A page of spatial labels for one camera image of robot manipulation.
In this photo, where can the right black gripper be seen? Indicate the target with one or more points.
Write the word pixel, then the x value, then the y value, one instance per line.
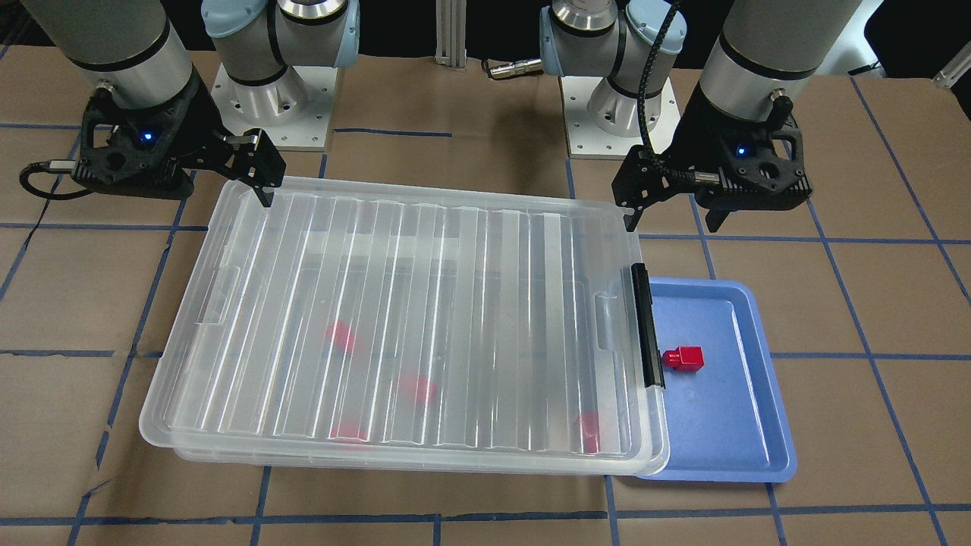
pixel 196 121

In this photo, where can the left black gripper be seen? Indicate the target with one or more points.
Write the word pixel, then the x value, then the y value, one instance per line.
pixel 702 130

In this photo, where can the red block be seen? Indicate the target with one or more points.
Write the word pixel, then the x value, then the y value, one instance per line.
pixel 417 389
pixel 587 425
pixel 341 336
pixel 689 359
pixel 349 432

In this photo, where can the clear plastic box lid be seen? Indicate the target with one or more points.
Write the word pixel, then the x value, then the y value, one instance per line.
pixel 402 326

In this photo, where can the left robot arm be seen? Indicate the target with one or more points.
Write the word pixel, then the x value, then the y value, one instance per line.
pixel 763 46

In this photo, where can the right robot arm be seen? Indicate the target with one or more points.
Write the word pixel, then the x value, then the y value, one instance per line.
pixel 134 45

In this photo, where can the black box latch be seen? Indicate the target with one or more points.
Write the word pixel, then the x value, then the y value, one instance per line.
pixel 652 364

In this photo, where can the clear plastic storage box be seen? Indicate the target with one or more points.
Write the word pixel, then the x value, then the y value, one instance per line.
pixel 425 455

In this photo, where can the blue plastic tray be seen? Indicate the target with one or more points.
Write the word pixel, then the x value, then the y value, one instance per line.
pixel 726 421

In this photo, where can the red block front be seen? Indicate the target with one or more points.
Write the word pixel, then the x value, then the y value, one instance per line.
pixel 349 432

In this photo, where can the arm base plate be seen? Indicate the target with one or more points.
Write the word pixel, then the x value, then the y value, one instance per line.
pixel 602 124
pixel 296 111

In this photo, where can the silver cable connector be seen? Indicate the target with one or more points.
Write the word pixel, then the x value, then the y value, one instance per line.
pixel 508 71

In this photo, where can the aluminium frame post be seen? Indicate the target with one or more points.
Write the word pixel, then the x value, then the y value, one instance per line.
pixel 450 33

